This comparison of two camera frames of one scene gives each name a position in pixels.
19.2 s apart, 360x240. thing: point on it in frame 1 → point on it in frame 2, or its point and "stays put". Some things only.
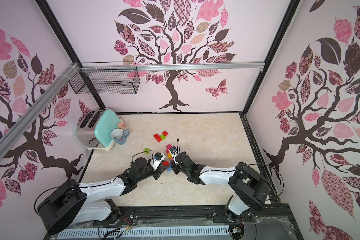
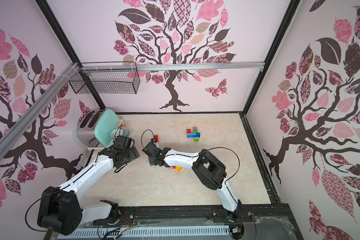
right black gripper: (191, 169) → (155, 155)
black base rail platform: (266, 222) stays put
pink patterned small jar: (121, 125) stays put
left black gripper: (158, 170) → (134, 154)
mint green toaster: (94, 129) stays put
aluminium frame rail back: (174, 66) stays put
